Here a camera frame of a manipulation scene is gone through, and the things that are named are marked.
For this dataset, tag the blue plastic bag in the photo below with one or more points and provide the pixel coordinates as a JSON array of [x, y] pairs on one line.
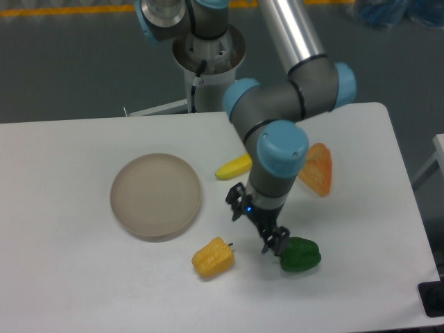
[[387, 14]]

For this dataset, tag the orange pepper slice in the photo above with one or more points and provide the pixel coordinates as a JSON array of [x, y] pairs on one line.
[[317, 170]]

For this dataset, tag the green bell pepper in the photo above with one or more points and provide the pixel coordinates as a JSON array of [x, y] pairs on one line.
[[300, 255]]

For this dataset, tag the black device at table corner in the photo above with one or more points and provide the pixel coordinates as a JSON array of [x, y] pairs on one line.
[[431, 295]]

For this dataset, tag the beige round plate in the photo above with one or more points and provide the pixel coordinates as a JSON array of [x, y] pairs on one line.
[[156, 197]]

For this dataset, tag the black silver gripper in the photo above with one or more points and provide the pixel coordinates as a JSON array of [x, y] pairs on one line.
[[263, 213]]

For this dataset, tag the yellow bell pepper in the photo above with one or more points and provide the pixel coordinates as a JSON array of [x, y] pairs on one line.
[[214, 258]]

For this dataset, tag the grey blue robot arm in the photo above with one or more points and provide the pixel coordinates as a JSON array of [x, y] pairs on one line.
[[265, 118]]

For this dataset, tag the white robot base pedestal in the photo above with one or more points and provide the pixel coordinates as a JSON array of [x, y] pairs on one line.
[[209, 68]]

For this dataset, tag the yellow banana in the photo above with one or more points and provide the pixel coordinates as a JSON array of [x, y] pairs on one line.
[[234, 168]]

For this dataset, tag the white furniture edge right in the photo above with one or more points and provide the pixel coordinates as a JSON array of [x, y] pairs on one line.
[[433, 164]]

